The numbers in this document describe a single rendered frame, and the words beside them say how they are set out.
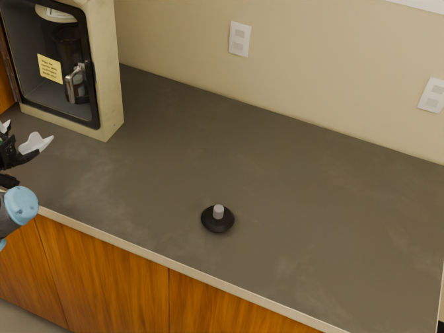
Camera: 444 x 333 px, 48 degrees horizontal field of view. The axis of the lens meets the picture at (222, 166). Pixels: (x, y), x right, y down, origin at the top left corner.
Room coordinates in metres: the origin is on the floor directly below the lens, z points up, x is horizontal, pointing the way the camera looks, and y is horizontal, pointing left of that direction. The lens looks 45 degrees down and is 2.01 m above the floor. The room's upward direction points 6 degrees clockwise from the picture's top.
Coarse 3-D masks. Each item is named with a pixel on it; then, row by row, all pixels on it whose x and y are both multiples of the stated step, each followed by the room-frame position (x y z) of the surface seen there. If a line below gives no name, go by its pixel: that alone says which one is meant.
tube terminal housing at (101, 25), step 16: (96, 0) 1.16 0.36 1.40; (112, 0) 1.22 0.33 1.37; (96, 16) 1.15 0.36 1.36; (112, 16) 1.22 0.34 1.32; (96, 32) 1.14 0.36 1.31; (112, 32) 1.21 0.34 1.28; (96, 48) 1.13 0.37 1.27; (112, 48) 1.20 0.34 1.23; (96, 64) 1.13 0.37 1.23; (112, 64) 1.20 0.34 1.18; (96, 80) 1.12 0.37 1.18; (112, 80) 1.19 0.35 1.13; (96, 96) 1.13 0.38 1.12; (112, 96) 1.18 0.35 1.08; (32, 112) 1.21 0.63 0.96; (112, 112) 1.17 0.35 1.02; (80, 128) 1.15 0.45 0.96; (112, 128) 1.16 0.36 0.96
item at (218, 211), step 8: (208, 208) 0.87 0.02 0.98; (216, 208) 0.85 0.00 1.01; (224, 208) 0.87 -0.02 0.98; (208, 216) 0.84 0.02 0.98; (216, 216) 0.83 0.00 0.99; (224, 216) 0.85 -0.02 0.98; (232, 216) 0.85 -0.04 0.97; (208, 224) 0.82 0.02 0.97; (216, 224) 0.82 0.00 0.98; (224, 224) 0.82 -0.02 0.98; (232, 224) 0.83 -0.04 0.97; (216, 232) 0.81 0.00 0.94
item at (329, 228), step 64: (64, 128) 1.17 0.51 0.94; (128, 128) 1.20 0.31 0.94; (192, 128) 1.23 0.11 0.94; (256, 128) 1.26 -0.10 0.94; (320, 128) 1.30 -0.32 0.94; (64, 192) 0.90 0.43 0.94; (128, 192) 0.93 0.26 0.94; (192, 192) 0.95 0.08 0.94; (256, 192) 0.98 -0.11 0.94; (320, 192) 1.00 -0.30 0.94; (384, 192) 1.03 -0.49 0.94; (192, 256) 0.73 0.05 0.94; (256, 256) 0.75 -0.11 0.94; (320, 256) 0.77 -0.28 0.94; (384, 256) 0.79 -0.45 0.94; (320, 320) 0.59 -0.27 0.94; (384, 320) 0.61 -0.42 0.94
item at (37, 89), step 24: (0, 0) 1.20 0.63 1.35; (24, 0) 1.17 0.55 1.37; (48, 0) 1.15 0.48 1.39; (24, 24) 1.18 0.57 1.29; (48, 24) 1.15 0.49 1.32; (72, 24) 1.13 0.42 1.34; (24, 48) 1.18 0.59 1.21; (48, 48) 1.16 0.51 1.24; (72, 48) 1.13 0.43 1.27; (24, 72) 1.19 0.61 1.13; (24, 96) 1.20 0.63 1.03; (48, 96) 1.17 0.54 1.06; (72, 120) 1.14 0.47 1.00; (96, 120) 1.11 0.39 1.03
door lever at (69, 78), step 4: (76, 68) 1.12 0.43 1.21; (72, 72) 1.11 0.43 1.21; (76, 72) 1.11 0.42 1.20; (80, 72) 1.12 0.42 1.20; (68, 76) 1.08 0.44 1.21; (72, 76) 1.09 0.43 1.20; (68, 80) 1.08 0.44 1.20; (72, 80) 1.09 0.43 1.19; (68, 84) 1.08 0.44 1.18; (72, 84) 1.08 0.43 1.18; (68, 88) 1.08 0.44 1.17; (72, 88) 1.08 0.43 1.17; (68, 92) 1.08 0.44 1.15; (72, 92) 1.08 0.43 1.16; (72, 96) 1.08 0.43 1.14; (72, 100) 1.08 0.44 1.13; (76, 100) 1.09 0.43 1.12
